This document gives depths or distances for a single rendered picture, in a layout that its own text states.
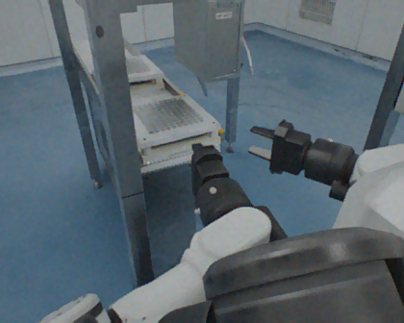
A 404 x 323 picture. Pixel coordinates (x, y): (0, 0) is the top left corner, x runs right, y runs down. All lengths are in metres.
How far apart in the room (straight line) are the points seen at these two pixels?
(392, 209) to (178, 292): 0.28
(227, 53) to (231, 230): 0.55
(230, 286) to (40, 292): 1.69
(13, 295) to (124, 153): 1.17
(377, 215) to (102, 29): 0.60
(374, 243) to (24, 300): 1.74
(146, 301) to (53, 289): 1.40
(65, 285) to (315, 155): 1.40
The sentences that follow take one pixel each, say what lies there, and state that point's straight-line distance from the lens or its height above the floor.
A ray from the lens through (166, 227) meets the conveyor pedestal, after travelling 1.35.
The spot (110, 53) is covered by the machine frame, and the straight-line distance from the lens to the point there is 0.74.
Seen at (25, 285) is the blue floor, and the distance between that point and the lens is 1.89.
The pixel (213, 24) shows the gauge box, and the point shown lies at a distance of 0.88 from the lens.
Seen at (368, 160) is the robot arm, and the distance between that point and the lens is 0.69.
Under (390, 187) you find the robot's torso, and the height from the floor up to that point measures 1.24.
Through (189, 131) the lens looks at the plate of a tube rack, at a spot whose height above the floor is 0.90.
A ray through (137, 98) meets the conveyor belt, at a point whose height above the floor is 0.83.
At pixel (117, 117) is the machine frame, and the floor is 1.03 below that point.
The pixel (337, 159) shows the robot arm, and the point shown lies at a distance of 0.70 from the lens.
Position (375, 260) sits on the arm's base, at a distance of 0.17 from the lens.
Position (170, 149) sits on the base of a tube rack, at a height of 0.86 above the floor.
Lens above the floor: 1.39
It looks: 35 degrees down
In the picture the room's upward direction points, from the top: straight up
